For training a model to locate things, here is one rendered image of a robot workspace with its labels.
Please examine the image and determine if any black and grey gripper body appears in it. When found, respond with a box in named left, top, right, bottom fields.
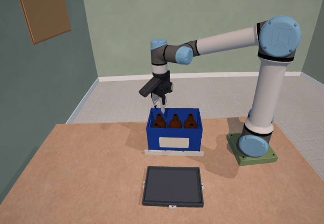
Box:
left=152, top=70, right=173, bottom=96

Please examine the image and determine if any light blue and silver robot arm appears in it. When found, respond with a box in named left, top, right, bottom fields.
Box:
left=150, top=16, right=301, bottom=158

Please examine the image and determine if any blue plastic crate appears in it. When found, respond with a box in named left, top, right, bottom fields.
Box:
left=146, top=108, right=203, bottom=151

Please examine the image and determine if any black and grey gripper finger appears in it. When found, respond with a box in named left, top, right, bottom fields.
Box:
left=159, top=91, right=170, bottom=114
left=151, top=92, right=160, bottom=109

